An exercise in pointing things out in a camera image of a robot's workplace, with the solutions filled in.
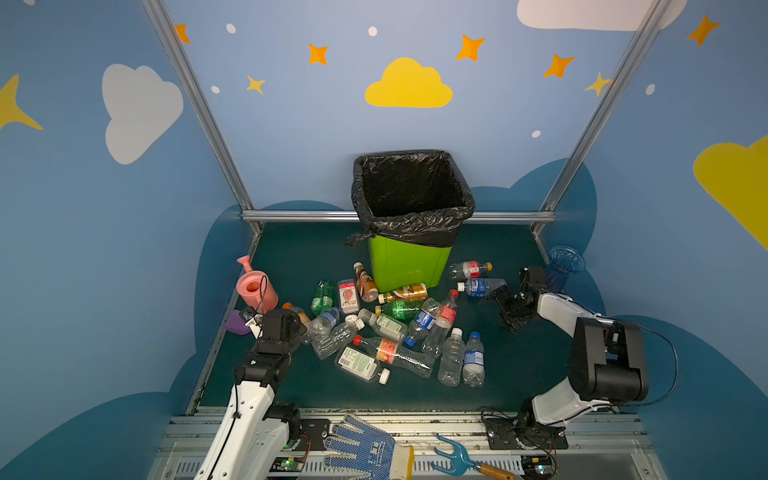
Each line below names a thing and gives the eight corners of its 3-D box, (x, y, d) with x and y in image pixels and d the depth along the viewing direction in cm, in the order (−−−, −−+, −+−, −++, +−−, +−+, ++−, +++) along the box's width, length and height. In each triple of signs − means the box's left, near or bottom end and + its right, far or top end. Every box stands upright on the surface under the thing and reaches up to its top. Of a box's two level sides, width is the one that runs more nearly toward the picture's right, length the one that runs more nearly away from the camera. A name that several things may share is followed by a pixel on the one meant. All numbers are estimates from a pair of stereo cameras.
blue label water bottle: (462, 385, 83) (465, 381, 80) (462, 334, 93) (464, 329, 90) (482, 388, 83) (485, 384, 80) (479, 337, 93) (483, 332, 90)
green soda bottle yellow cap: (375, 321, 94) (375, 316, 92) (375, 304, 98) (375, 300, 96) (423, 321, 94) (424, 317, 92) (422, 305, 98) (423, 300, 96)
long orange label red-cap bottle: (350, 356, 87) (349, 351, 85) (358, 335, 92) (357, 330, 89) (430, 380, 84) (432, 375, 81) (434, 357, 88) (436, 352, 85)
